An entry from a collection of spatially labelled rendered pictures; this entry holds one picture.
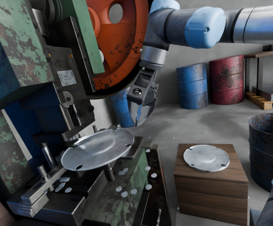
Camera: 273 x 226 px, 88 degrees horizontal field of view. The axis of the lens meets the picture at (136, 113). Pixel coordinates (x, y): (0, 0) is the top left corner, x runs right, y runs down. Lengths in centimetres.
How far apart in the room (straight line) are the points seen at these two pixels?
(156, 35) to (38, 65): 31
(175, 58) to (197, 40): 338
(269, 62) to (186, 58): 162
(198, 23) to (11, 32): 40
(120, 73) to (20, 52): 50
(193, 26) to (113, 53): 59
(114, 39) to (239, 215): 127
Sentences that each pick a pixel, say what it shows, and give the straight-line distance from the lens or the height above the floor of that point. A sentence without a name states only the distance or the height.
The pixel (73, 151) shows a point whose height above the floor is 78.
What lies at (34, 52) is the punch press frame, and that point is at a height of 114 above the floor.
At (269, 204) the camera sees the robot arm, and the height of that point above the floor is 65.
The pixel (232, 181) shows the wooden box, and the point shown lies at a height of 34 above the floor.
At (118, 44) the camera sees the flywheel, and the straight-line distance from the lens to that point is 87.
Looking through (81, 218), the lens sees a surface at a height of 66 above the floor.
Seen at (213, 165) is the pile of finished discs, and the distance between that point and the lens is 109.
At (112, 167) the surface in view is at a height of 70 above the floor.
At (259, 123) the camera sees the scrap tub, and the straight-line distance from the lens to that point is 157.
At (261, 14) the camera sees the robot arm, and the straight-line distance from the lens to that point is 45.
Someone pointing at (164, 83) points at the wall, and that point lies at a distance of 379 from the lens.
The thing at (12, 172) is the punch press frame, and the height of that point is 77.
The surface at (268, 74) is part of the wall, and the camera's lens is 412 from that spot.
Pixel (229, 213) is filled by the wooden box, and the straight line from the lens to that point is 122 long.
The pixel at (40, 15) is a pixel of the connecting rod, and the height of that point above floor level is 127.
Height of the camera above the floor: 104
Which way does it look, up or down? 17 degrees down
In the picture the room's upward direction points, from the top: 13 degrees counter-clockwise
